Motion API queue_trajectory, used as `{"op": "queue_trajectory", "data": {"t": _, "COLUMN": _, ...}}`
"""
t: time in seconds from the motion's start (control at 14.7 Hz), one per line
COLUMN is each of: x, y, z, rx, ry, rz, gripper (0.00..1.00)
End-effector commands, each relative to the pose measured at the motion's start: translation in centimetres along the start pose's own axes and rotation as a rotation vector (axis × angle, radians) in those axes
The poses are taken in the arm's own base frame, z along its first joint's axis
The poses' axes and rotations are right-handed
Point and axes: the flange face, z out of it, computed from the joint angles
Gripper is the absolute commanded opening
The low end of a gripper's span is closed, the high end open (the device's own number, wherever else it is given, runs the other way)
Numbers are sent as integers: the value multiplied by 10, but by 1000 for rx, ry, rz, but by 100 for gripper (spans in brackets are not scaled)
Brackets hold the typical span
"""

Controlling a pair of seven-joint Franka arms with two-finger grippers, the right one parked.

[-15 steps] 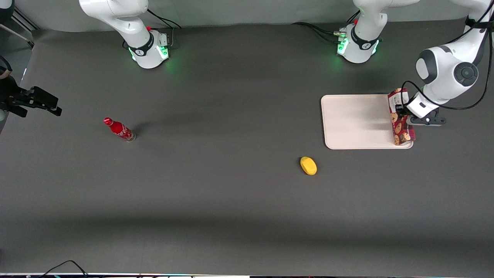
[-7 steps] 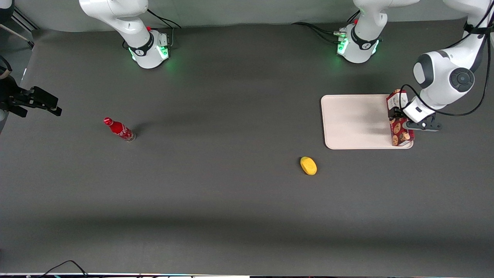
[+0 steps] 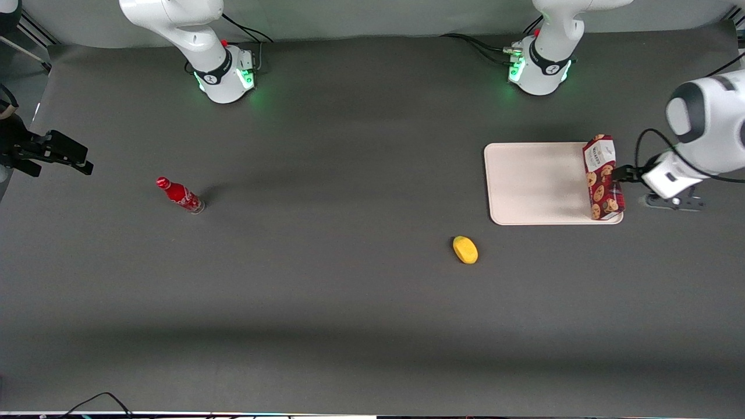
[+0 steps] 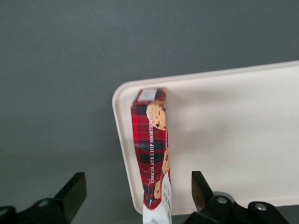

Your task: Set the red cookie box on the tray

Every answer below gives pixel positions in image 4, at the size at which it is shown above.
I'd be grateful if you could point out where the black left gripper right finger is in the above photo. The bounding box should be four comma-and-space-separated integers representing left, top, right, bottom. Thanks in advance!
184, 171, 238, 224

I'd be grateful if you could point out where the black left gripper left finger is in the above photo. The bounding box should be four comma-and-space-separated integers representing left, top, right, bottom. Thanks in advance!
32, 172, 88, 224

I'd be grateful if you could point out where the cream plastic tray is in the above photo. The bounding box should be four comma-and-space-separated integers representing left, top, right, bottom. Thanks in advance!
111, 60, 299, 216

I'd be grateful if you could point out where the red tartan cookie box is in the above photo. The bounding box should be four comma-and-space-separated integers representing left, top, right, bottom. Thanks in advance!
130, 87, 174, 224

